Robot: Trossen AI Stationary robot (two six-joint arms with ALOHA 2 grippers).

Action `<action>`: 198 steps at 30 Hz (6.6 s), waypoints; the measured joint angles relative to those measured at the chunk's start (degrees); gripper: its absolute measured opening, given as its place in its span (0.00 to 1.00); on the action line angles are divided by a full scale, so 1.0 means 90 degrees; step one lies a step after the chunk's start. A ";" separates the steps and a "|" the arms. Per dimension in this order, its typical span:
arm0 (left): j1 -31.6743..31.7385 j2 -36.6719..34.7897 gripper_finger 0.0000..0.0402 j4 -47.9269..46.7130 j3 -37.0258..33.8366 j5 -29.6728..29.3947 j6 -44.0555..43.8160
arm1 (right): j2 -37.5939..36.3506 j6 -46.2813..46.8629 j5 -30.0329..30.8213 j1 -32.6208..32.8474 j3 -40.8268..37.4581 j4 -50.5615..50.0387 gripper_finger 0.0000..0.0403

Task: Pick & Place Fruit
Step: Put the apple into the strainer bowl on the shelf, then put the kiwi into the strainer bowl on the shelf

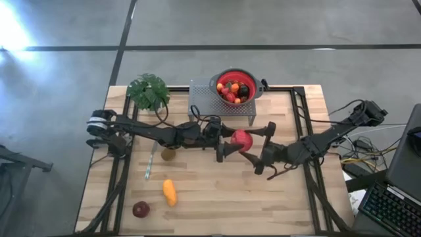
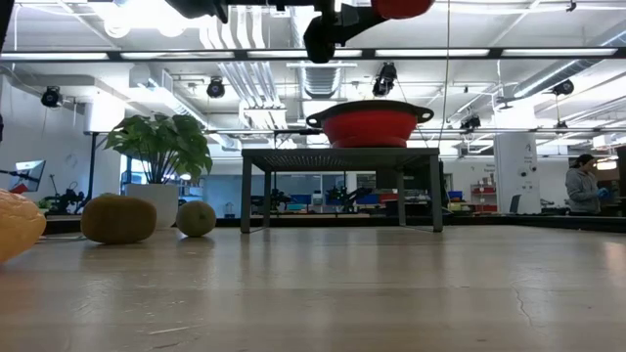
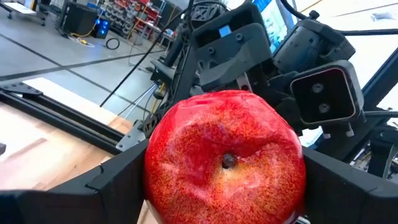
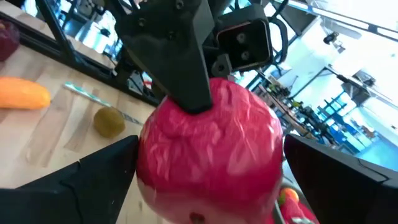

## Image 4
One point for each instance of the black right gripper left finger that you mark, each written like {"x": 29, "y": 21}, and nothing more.
{"x": 62, "y": 199}

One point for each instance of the black aluminium frame rail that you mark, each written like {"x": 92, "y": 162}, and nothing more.
{"x": 49, "y": 51}

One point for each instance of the silver teal striped pen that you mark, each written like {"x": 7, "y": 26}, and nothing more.
{"x": 84, "y": 93}

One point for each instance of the orange toy tangerine with leaves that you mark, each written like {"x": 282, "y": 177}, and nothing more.
{"x": 289, "y": 196}

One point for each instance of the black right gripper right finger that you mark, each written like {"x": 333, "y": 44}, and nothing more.
{"x": 348, "y": 193}

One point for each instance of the large red toy apple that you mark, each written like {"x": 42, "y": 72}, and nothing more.
{"x": 211, "y": 149}

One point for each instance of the golden brown toy kiwi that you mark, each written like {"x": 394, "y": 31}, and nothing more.
{"x": 109, "y": 122}

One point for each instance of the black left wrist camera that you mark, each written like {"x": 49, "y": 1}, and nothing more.
{"x": 245, "y": 43}

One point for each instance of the red collapsible colander grey rim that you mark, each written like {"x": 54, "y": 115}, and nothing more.
{"x": 295, "y": 213}

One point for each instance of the black ceiling spot lamp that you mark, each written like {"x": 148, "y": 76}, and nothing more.
{"x": 330, "y": 38}

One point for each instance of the dark red toy apple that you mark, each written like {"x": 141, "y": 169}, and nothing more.
{"x": 7, "y": 40}

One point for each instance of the yellow orange toy mango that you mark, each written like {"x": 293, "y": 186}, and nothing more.
{"x": 21, "y": 93}

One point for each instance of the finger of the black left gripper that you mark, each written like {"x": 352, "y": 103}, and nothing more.
{"x": 168, "y": 46}

